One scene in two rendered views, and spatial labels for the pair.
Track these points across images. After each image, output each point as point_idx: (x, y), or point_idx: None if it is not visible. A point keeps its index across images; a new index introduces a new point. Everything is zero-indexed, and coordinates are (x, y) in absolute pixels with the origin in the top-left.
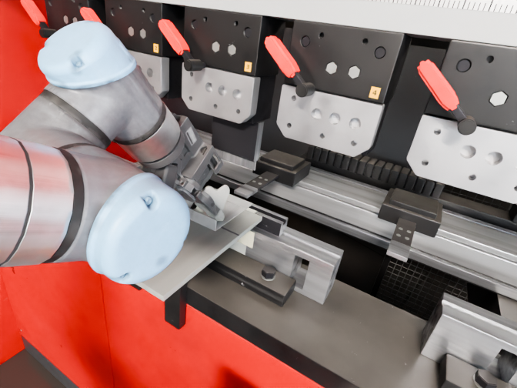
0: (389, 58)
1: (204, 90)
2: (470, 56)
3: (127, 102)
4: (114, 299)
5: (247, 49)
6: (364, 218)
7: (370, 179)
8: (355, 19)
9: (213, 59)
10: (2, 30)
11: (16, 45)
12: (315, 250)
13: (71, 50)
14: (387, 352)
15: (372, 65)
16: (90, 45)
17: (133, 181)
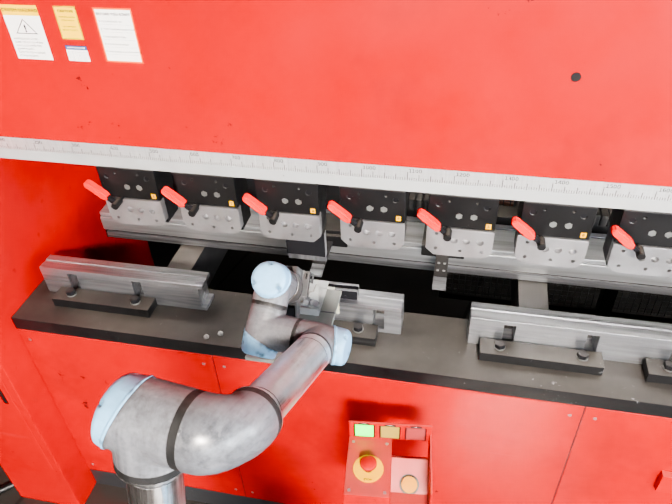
0: (401, 202)
1: (280, 226)
2: (440, 200)
3: (291, 288)
4: (234, 388)
5: (310, 201)
6: (411, 253)
7: (407, 210)
8: (377, 186)
9: (284, 208)
10: (1, 181)
11: (12, 187)
12: (385, 302)
13: (273, 283)
14: (447, 349)
15: (393, 206)
16: (281, 279)
17: (336, 333)
